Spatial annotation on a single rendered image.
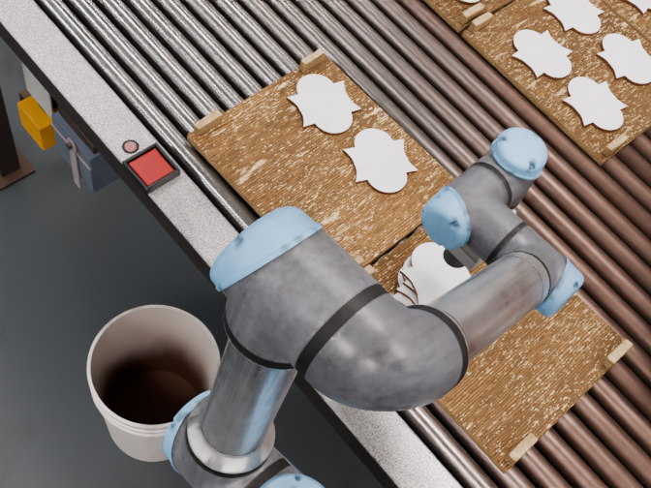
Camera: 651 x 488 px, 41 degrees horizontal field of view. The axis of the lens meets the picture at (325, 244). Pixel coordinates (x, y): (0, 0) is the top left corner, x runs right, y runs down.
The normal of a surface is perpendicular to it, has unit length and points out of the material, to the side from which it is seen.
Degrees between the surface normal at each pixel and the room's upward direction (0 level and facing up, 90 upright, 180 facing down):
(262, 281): 46
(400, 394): 66
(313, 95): 0
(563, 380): 0
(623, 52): 0
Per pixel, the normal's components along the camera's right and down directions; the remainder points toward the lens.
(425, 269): 0.16, -0.48
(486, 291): 0.39, -0.78
